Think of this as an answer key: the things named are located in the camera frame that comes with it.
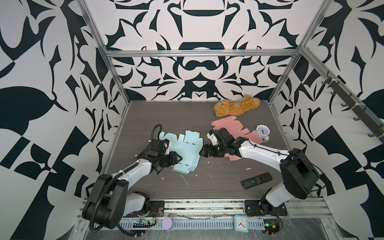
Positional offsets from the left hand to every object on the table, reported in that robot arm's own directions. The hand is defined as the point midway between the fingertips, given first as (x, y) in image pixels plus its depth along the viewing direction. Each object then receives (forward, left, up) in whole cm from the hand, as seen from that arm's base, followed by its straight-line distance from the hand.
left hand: (180, 157), depth 86 cm
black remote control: (-13, -41, -3) cm, 43 cm away
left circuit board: (-30, +17, -6) cm, 35 cm away
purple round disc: (-31, +5, +4) cm, 32 cm away
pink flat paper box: (0, -31, -3) cm, 31 cm away
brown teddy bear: (+34, -32, +4) cm, 47 cm away
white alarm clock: (+17, -54, -2) cm, 57 cm away
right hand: (+1, -13, +3) cm, 14 cm away
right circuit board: (-33, -43, -6) cm, 54 cm away
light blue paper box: (+7, -5, -4) cm, 9 cm away
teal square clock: (-32, -28, -2) cm, 42 cm away
